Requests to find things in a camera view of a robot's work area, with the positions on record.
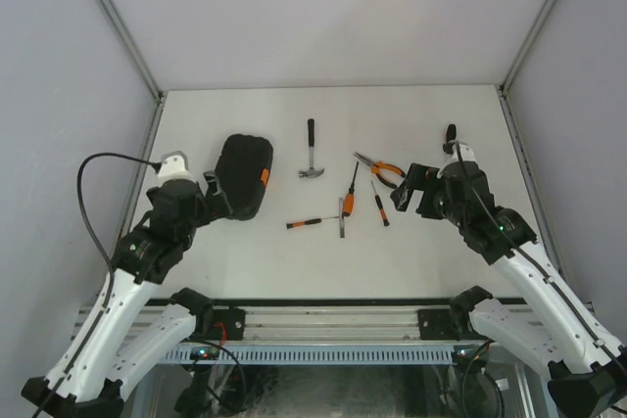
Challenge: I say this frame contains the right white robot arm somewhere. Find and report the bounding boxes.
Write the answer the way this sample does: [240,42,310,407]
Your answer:
[391,162,626,417]

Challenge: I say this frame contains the small orange black precision screwdriver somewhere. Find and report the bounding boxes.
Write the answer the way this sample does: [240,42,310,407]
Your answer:
[370,180,390,227]

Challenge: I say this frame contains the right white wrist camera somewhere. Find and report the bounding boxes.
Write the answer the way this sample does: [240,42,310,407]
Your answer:
[438,140,476,178]

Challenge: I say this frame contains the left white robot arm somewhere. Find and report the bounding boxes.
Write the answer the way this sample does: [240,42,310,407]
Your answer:
[22,170,231,417]

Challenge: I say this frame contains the aluminium front frame rail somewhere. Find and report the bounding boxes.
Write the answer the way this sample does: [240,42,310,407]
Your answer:
[214,303,481,345]

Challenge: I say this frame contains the black plastic tool case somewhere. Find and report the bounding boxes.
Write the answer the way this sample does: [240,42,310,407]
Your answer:
[215,134,273,221]

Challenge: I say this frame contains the blue slotted cable duct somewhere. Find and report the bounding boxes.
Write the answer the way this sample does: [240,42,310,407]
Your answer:
[160,344,455,366]

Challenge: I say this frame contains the orange grip bit screwdriver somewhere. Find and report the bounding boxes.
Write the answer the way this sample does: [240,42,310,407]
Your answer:
[342,163,359,217]

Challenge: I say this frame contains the orange handled needle-nose pliers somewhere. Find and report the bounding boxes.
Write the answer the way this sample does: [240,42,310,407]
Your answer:
[353,152,407,190]

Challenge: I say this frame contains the black handled claw hammer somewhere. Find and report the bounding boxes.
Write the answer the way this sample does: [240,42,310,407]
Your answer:
[299,118,325,179]

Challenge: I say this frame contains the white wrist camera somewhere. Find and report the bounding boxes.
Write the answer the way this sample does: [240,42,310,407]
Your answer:
[157,151,193,185]
[438,140,476,178]

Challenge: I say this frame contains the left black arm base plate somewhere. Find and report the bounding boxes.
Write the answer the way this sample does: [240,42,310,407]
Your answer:
[190,307,246,343]

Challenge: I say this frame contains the black orange handled screwdriver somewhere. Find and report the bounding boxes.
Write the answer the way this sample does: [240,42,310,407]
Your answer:
[443,123,457,155]

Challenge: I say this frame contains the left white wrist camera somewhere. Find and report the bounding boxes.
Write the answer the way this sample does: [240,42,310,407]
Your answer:
[157,151,193,185]

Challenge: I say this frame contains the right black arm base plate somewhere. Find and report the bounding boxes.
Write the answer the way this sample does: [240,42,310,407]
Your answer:
[417,308,461,341]

